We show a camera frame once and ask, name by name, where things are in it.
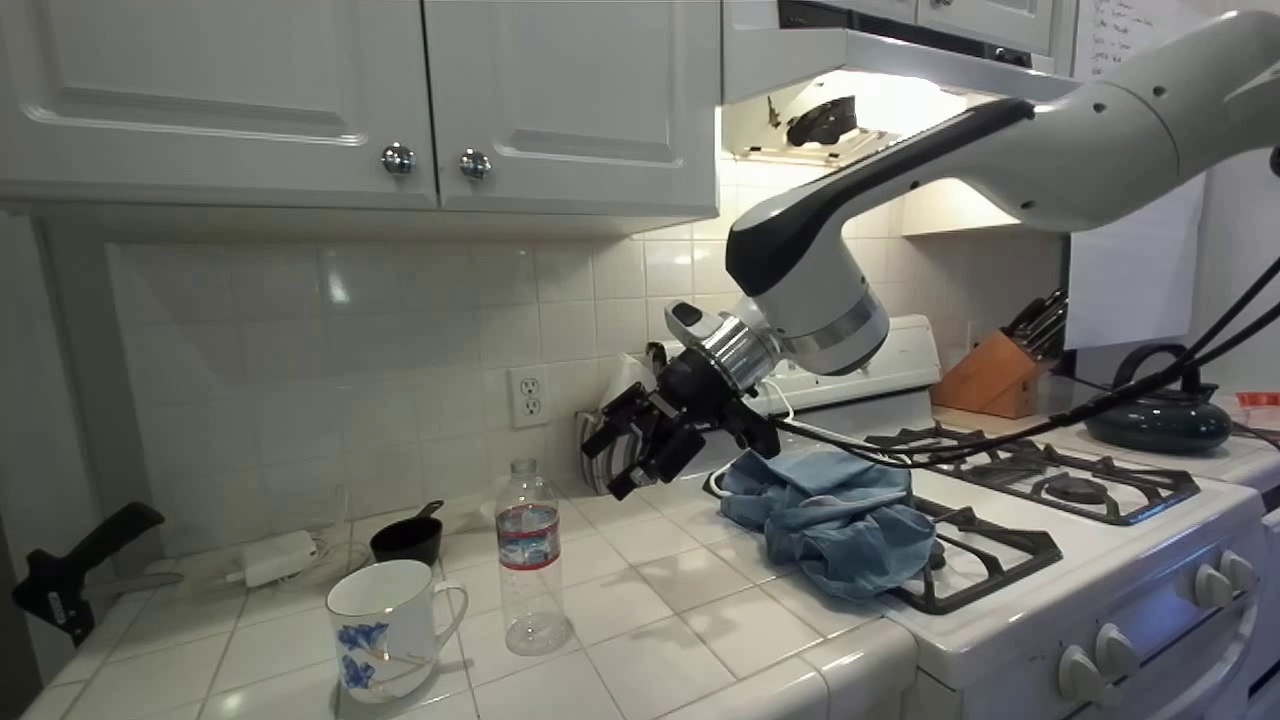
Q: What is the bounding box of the wooden knife block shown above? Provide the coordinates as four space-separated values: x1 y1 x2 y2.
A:
933 331 1040 422

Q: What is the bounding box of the blue cloth towel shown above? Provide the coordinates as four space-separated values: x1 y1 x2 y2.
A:
712 448 935 605

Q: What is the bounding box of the clear plastic water bottle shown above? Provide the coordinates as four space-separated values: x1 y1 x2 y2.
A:
495 460 574 656

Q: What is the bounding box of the white wall outlet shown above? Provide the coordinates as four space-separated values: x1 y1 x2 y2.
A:
509 368 547 428

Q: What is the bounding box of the dark teal kettle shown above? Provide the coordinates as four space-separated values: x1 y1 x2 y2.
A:
1086 368 1232 456

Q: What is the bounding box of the black stove grate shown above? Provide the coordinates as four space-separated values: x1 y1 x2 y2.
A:
870 423 1201 616

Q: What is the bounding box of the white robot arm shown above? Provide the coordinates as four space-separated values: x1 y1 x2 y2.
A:
579 9 1280 497

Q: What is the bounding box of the black measuring cup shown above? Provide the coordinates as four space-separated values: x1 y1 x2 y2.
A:
368 501 443 565

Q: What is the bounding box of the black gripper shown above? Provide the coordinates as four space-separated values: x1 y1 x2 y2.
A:
579 299 779 501

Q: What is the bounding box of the white gas stove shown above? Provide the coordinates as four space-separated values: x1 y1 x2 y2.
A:
703 316 1277 720

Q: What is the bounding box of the white upper cabinet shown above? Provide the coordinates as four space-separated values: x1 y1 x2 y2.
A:
0 0 719 219

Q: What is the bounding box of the range hood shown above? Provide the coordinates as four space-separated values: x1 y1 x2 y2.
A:
719 25 1078 165

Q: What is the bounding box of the white floral mug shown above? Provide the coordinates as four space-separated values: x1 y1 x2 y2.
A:
325 559 467 704

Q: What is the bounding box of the black window handle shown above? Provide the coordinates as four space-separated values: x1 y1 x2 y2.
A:
12 501 164 643

